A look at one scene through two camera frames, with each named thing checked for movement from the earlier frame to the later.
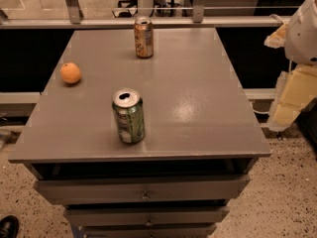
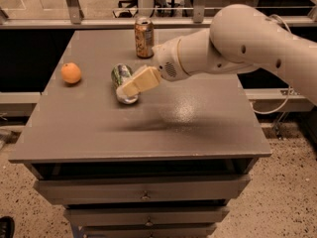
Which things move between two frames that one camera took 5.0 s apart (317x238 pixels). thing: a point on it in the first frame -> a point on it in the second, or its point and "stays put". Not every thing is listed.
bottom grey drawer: (150, 231) stays put
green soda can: (128, 106) -> (121, 73)
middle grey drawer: (146, 215) stays put
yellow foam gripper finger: (276, 40) -> (143, 67)
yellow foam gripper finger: (293, 89) -> (149, 75)
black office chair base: (134, 2) stays put
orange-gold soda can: (144, 37) stays put
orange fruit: (70, 72) stays put
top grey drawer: (55, 190) stays put
